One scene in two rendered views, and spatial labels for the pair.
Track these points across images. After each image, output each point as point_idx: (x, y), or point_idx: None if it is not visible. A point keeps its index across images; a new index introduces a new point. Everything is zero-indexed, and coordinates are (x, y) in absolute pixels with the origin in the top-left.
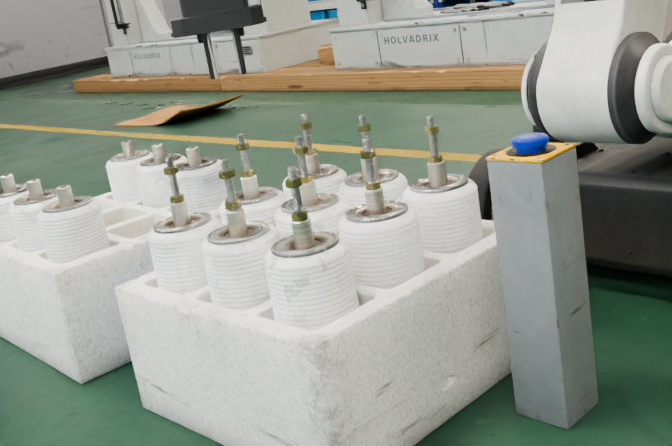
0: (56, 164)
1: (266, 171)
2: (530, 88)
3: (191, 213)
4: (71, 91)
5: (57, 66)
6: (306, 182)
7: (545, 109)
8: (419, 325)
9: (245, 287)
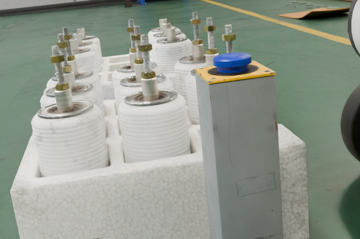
0: (223, 32)
1: (317, 58)
2: (349, 13)
3: (88, 71)
4: None
5: None
6: (137, 63)
7: (356, 36)
8: (139, 201)
9: None
